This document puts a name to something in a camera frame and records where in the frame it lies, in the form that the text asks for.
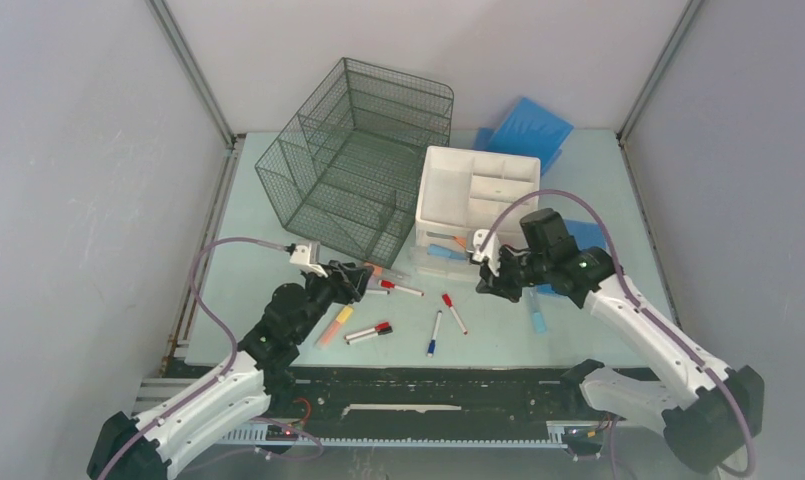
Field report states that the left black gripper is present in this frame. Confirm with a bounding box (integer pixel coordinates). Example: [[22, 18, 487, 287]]
[[291, 260, 373, 343]]

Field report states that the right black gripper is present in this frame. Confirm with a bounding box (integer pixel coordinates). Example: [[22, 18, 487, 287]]
[[476, 247, 550, 303]]

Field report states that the light blue highlighter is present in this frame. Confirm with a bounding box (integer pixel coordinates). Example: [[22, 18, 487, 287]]
[[427, 244, 467, 261]]

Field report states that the white plastic drawer organizer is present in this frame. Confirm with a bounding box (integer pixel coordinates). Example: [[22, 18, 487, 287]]
[[410, 146, 540, 282]]

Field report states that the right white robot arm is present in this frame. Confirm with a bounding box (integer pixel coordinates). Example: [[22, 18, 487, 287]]
[[467, 208, 765, 474]]

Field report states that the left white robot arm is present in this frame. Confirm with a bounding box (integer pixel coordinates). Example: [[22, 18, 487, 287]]
[[86, 261, 373, 479]]

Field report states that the clear blue tip highlighter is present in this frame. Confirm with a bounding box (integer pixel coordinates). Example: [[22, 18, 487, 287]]
[[525, 288, 548, 334]]

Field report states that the blue folder at right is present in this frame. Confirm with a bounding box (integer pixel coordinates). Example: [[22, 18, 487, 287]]
[[536, 218, 609, 297]]

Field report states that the blue folder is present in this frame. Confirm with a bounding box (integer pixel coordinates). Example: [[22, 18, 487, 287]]
[[536, 218, 609, 297], [472, 97, 574, 177]]

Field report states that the red cap marker middle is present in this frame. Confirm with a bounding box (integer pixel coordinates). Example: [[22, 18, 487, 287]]
[[441, 293, 469, 335]]

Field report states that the red cap marker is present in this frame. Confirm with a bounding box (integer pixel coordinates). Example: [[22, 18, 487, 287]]
[[441, 293, 469, 335], [344, 322, 392, 342], [379, 279, 424, 297]]

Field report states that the yellow highlighter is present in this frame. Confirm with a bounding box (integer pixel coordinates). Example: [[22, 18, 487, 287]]
[[335, 305, 354, 324]]

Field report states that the red cap marker lower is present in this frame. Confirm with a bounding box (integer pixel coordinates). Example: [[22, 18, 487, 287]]
[[344, 322, 392, 342]]

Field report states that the black cap marker lower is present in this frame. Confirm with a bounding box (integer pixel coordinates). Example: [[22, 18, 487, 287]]
[[347, 327, 393, 345]]

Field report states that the blue cap whiteboard marker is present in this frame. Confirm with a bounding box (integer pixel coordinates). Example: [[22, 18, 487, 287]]
[[426, 310, 443, 358]]

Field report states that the red cap marker upper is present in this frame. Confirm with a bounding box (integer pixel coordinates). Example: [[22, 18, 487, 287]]
[[379, 279, 424, 297]]

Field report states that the orange cap clear highlighter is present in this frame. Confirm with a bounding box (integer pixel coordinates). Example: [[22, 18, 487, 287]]
[[364, 262, 410, 281]]

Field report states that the blue folder at back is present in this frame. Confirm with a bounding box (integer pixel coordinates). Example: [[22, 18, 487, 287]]
[[472, 97, 574, 177]]

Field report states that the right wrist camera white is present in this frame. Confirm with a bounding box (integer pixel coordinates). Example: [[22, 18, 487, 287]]
[[467, 229, 501, 276]]

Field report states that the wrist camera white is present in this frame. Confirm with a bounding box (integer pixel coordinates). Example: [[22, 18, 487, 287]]
[[285, 240, 328, 278], [467, 229, 501, 276]]

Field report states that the black front rail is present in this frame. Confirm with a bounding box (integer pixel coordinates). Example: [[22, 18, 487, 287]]
[[269, 362, 632, 446]]

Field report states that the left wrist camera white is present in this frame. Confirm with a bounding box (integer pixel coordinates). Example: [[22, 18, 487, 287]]
[[285, 240, 328, 278]]

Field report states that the green wire mesh basket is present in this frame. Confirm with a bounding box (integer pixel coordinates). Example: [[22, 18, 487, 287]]
[[255, 57, 454, 267]]

